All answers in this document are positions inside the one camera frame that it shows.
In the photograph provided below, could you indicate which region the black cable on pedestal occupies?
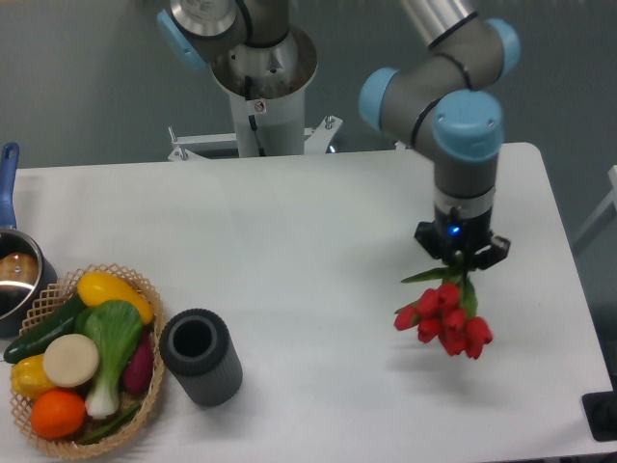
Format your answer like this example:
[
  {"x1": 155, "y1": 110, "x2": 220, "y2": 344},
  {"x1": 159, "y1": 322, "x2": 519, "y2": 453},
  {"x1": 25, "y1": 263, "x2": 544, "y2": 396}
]
[{"x1": 243, "y1": 75, "x2": 267, "y2": 157}]

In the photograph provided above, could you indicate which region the beige round disc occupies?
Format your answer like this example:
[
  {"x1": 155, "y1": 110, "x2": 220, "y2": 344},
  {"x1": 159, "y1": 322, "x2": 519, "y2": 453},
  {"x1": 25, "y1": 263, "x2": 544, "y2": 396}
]
[{"x1": 42, "y1": 334, "x2": 99, "y2": 388}]

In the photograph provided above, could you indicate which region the dark green cucumber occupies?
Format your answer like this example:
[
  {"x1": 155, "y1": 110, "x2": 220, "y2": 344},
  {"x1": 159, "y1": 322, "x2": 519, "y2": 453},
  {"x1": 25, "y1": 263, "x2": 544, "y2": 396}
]
[{"x1": 4, "y1": 294, "x2": 87, "y2": 364}]

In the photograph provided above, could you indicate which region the green chili pepper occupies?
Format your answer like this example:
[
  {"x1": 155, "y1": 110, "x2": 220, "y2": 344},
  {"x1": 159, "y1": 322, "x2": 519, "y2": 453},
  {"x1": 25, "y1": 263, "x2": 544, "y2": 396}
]
[{"x1": 75, "y1": 402, "x2": 141, "y2": 446}]

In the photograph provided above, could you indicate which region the white frame at right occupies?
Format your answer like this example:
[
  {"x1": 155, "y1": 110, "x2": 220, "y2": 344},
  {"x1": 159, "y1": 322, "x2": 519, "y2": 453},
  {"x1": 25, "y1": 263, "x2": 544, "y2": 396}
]
[{"x1": 572, "y1": 165, "x2": 616, "y2": 256}]

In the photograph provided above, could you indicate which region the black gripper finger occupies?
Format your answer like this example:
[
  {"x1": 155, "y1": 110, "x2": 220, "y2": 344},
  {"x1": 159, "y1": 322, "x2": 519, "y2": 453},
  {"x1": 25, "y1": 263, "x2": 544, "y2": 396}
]
[
  {"x1": 468, "y1": 234, "x2": 510, "y2": 271},
  {"x1": 414, "y1": 222, "x2": 458, "y2": 264}
]

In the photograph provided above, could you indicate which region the orange fruit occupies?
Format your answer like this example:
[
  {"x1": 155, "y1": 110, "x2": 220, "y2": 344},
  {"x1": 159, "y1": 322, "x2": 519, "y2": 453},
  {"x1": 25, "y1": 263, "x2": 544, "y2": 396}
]
[{"x1": 30, "y1": 389, "x2": 86, "y2": 440}]

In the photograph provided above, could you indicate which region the green bok choy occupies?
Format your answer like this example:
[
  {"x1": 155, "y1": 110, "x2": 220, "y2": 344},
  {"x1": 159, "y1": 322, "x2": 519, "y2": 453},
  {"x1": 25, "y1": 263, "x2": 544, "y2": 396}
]
[{"x1": 76, "y1": 300, "x2": 143, "y2": 420}]

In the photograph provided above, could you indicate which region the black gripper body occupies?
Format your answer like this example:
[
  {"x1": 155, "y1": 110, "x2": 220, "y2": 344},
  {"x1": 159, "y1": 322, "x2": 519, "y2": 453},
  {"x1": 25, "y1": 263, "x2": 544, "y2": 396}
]
[{"x1": 432, "y1": 205, "x2": 493, "y2": 256}]

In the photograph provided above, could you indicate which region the blue handled saucepan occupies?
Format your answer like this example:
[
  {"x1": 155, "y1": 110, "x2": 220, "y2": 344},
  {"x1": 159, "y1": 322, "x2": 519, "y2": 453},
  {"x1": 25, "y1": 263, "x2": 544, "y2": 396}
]
[{"x1": 1, "y1": 143, "x2": 57, "y2": 339}]

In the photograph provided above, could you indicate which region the dark grey ribbed vase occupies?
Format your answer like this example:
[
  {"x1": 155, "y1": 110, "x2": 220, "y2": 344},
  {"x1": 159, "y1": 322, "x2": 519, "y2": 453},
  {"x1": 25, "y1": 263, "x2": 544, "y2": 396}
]
[{"x1": 160, "y1": 309, "x2": 243, "y2": 407}]

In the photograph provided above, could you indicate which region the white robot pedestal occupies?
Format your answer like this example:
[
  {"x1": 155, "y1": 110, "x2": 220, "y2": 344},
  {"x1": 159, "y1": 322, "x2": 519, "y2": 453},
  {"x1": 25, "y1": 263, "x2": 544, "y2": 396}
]
[{"x1": 211, "y1": 26, "x2": 317, "y2": 158}]

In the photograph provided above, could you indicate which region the yellow bell pepper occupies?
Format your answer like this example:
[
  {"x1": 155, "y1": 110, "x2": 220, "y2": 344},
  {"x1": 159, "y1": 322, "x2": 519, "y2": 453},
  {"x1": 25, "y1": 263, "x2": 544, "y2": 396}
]
[{"x1": 11, "y1": 354, "x2": 58, "y2": 399}]

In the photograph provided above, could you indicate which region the red tulip bouquet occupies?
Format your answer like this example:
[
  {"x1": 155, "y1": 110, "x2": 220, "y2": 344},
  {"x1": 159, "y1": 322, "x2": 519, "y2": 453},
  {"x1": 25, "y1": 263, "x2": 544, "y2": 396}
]
[{"x1": 393, "y1": 253, "x2": 494, "y2": 360}]

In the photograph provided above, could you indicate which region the black device at edge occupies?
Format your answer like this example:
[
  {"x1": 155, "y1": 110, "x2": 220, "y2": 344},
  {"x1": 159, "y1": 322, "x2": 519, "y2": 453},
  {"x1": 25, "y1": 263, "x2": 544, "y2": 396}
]
[{"x1": 581, "y1": 391, "x2": 616, "y2": 442}]

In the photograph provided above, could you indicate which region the yellow squash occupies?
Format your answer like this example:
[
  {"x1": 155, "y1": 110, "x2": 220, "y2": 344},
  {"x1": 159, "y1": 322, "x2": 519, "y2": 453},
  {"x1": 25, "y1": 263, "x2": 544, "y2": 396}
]
[{"x1": 77, "y1": 271, "x2": 154, "y2": 325}]

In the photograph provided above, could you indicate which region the white metal base frame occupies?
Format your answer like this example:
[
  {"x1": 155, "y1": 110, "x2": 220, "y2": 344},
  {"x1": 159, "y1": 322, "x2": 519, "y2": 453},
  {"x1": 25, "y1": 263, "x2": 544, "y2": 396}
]
[{"x1": 166, "y1": 114, "x2": 411, "y2": 162}]

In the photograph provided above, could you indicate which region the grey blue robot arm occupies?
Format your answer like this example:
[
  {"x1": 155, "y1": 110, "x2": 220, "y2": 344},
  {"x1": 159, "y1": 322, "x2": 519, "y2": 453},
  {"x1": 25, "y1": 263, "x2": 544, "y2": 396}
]
[{"x1": 157, "y1": 1, "x2": 521, "y2": 271}]

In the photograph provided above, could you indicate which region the woven wicker basket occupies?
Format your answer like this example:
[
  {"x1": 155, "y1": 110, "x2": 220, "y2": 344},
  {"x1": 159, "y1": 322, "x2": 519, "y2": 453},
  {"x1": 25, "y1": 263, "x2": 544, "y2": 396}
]
[{"x1": 10, "y1": 263, "x2": 165, "y2": 460}]

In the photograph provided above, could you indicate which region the purple sweet potato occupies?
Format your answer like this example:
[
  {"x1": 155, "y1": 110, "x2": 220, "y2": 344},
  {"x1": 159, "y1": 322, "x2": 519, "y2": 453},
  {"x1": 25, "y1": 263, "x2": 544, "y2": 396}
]
[{"x1": 121, "y1": 333, "x2": 154, "y2": 395}]

